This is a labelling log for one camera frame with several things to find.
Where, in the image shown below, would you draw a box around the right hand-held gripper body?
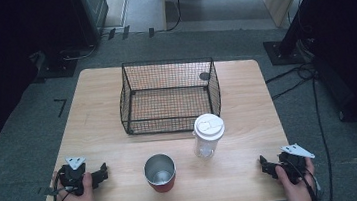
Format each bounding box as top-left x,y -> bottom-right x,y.
273,142 -> 319,187

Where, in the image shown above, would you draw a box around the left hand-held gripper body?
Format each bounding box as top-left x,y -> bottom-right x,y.
56,154 -> 95,198

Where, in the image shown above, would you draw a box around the red cup steel interior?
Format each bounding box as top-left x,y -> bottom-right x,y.
142,152 -> 179,195

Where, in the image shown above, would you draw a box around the black wire mesh basket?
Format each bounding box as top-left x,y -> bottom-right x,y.
114,53 -> 225,139

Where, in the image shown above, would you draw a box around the person's right hand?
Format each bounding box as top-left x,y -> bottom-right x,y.
273,156 -> 319,201

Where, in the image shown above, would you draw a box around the grey tape piece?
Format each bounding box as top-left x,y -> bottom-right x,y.
35,184 -> 64,198

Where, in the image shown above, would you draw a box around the black round disc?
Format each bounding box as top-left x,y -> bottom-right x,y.
198,71 -> 212,82

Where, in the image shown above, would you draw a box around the black flat floor base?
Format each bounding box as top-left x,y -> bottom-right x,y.
33,48 -> 81,81

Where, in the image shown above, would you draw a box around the dark monitor cabinet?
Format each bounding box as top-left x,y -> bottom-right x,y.
67,0 -> 113,49

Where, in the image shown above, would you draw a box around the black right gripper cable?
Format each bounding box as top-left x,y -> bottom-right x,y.
286,155 -> 323,201

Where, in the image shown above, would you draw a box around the tangled black floor cables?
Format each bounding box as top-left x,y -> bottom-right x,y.
262,61 -> 320,102

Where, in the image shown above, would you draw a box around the black stand base plate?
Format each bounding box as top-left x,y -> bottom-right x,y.
263,37 -> 311,68

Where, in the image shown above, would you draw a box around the black slanted stand post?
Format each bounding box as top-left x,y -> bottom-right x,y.
273,0 -> 333,58

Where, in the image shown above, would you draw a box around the black hanging cable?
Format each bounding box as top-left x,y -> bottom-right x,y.
162,0 -> 187,33

